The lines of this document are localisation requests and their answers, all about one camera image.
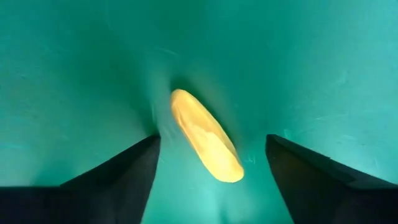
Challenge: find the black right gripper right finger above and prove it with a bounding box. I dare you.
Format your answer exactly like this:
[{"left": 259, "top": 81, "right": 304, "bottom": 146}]
[{"left": 266, "top": 134, "right": 398, "bottom": 224}]

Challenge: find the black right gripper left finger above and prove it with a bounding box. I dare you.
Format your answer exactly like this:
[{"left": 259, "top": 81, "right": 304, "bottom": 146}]
[{"left": 0, "top": 134, "right": 161, "bottom": 224}]

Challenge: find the small yellow chili pepper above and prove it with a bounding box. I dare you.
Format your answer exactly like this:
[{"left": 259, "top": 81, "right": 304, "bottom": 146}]
[{"left": 170, "top": 88, "right": 245, "bottom": 184}]

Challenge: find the green table mat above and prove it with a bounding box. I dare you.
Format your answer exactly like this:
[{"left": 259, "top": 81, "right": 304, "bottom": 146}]
[{"left": 0, "top": 0, "right": 398, "bottom": 224}]

